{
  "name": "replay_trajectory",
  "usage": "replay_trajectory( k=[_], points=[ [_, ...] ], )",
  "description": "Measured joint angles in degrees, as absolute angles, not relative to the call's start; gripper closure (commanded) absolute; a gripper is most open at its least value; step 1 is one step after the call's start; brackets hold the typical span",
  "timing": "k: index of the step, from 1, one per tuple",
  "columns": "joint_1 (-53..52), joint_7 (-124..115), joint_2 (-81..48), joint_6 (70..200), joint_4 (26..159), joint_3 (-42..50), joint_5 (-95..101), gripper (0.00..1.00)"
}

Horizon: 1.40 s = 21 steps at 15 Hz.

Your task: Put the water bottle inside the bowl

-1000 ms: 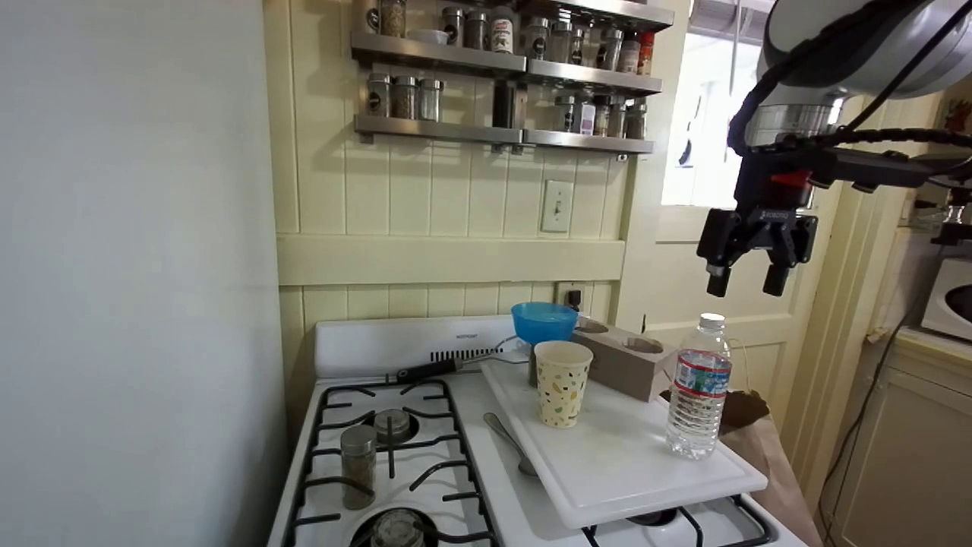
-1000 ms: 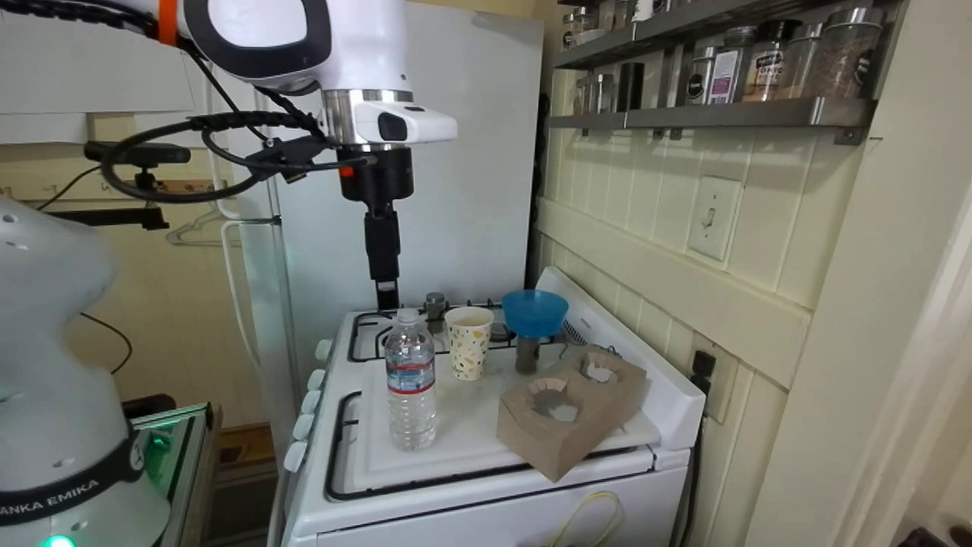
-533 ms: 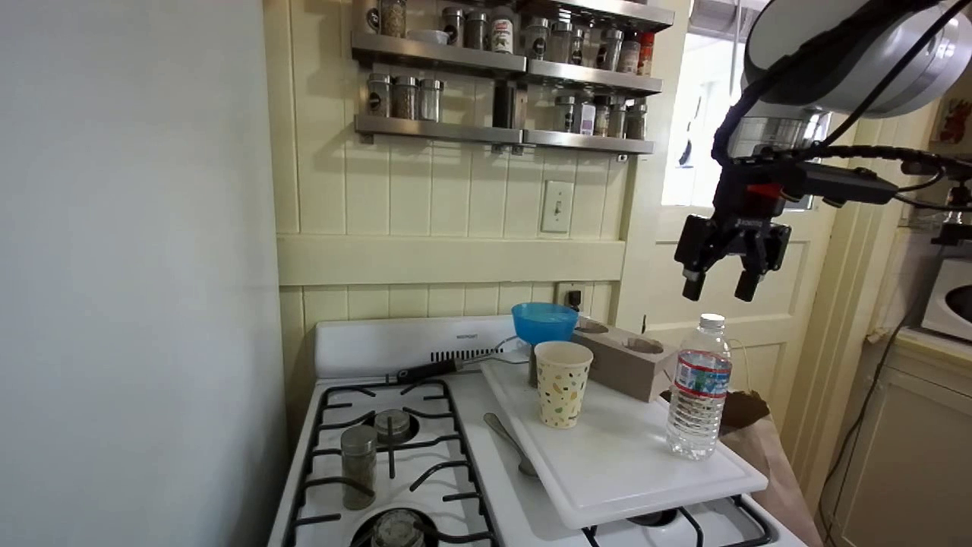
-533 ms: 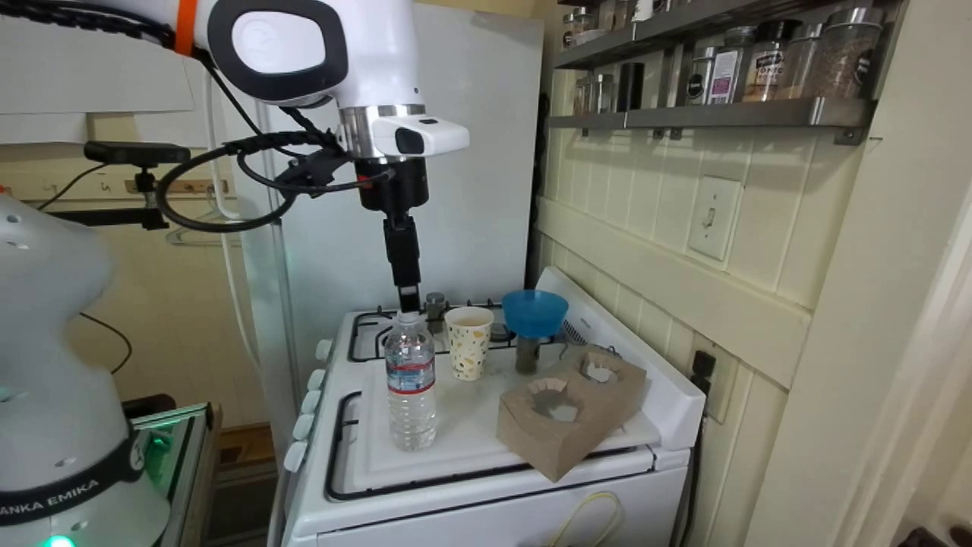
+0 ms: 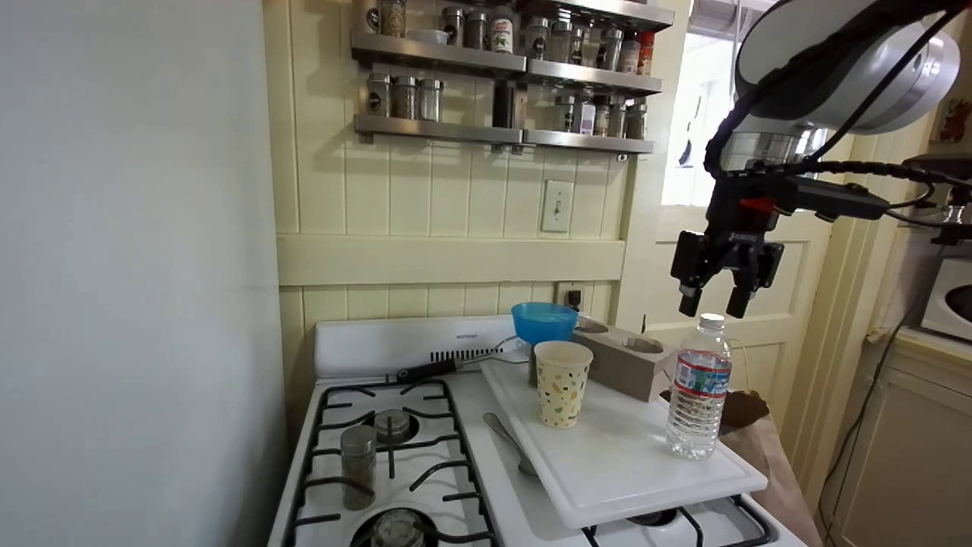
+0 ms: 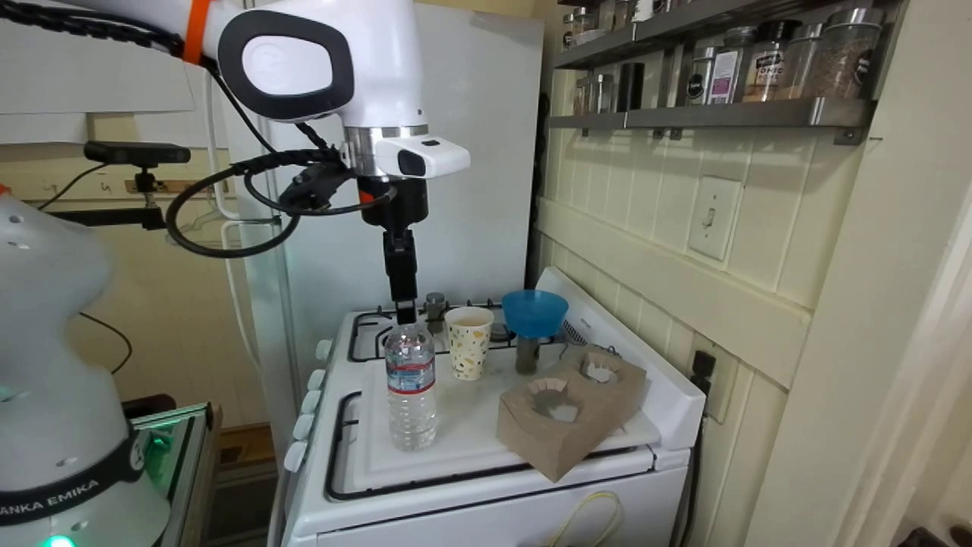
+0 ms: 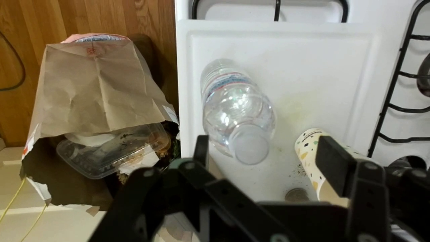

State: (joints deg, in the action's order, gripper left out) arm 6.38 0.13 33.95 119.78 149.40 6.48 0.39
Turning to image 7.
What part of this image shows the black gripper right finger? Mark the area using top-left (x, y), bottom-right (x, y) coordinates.
top-left (314, 134), bottom-right (430, 242)

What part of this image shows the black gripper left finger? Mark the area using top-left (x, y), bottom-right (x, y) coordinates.
top-left (88, 134), bottom-right (293, 242)

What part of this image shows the clear plastic water bottle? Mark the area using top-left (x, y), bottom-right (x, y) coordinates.
top-left (199, 58), bottom-right (276, 166)

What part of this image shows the dotted paper cup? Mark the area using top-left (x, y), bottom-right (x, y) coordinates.
top-left (293, 127), bottom-right (354, 208)

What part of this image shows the clear plastic food container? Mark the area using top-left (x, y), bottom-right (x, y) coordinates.
top-left (55, 125), bottom-right (173, 181)

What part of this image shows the black stove grate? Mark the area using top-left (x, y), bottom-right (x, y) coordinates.
top-left (367, 0), bottom-right (430, 158)
top-left (189, 0), bottom-right (350, 24)

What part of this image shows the white box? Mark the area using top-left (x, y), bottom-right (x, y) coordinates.
top-left (0, 145), bottom-right (109, 242)

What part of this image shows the brown paper bag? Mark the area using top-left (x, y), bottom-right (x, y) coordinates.
top-left (18, 32), bottom-right (180, 212)

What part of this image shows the white plastic cutting board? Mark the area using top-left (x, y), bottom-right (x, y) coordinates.
top-left (174, 19), bottom-right (391, 204)

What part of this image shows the white gas stove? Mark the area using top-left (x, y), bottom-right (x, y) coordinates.
top-left (173, 0), bottom-right (430, 212)

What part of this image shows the yellow string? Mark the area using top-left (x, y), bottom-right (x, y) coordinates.
top-left (0, 176), bottom-right (48, 242)

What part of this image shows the thin black wall cable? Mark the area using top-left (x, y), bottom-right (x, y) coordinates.
top-left (0, 31), bottom-right (27, 92)

